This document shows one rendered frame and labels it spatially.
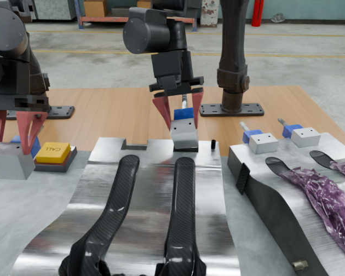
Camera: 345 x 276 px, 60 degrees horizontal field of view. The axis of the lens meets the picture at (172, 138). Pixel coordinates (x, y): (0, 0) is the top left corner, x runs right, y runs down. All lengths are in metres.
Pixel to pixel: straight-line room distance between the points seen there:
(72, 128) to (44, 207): 0.31
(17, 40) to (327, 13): 6.13
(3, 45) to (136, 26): 0.19
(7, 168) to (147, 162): 0.24
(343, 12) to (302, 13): 0.70
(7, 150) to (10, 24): 0.20
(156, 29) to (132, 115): 0.46
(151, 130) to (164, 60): 0.40
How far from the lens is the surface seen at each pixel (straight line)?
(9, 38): 0.48
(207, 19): 5.67
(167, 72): 0.49
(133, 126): 0.88
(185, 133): 0.58
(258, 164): 0.66
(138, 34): 0.51
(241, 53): 0.86
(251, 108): 0.98
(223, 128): 0.87
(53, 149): 0.76
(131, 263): 0.38
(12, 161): 0.55
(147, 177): 0.55
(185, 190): 0.53
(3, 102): 0.54
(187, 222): 0.48
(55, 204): 0.66
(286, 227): 0.54
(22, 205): 0.69
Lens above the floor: 1.24
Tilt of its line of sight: 33 degrees down
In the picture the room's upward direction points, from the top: straight up
